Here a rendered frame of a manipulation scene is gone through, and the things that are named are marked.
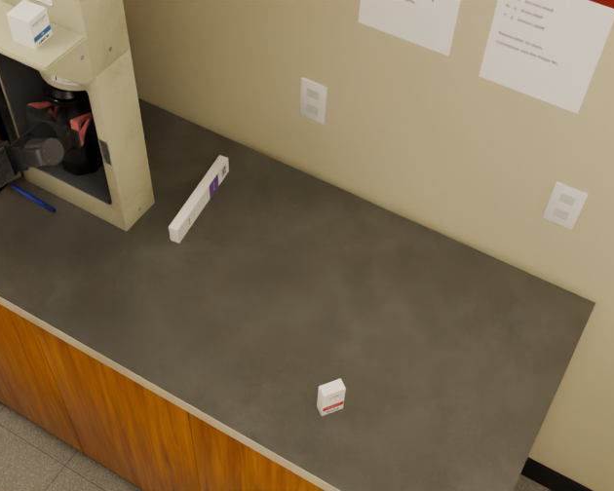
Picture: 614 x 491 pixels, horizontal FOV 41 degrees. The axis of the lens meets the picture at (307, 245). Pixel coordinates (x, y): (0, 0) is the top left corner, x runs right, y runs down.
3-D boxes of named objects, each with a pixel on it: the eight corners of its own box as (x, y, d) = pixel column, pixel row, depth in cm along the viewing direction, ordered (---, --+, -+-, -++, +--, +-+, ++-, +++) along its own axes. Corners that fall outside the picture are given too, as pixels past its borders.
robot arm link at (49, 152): (-25, 147, 169) (-10, 186, 172) (11, 146, 163) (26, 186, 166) (19, 128, 178) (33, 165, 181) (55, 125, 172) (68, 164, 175)
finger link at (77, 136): (71, 95, 186) (44, 118, 180) (97, 105, 184) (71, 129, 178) (75, 120, 191) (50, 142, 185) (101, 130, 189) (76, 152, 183)
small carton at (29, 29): (30, 26, 155) (22, -1, 150) (53, 34, 153) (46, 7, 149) (14, 41, 152) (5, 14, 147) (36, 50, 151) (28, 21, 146)
